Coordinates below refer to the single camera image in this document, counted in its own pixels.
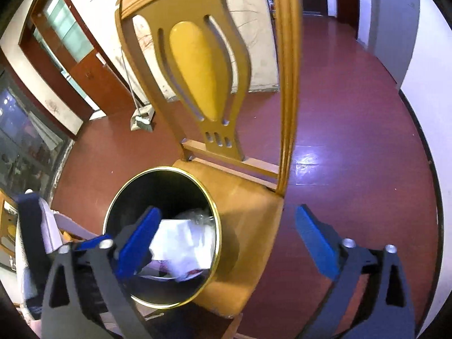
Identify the clear plastic bag trash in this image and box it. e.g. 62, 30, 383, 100
175, 209, 215, 230

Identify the wooden chair with yellow pad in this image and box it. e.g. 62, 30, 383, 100
115, 0, 302, 318

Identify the black gold-rimmed trash bin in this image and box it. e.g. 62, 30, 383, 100
103, 166, 222, 309

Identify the white tissue paper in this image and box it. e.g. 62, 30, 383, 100
149, 220, 216, 282

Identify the grey door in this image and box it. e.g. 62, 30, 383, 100
370, 0, 420, 88

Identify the red wooden door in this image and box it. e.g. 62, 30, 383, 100
19, 0, 135, 122

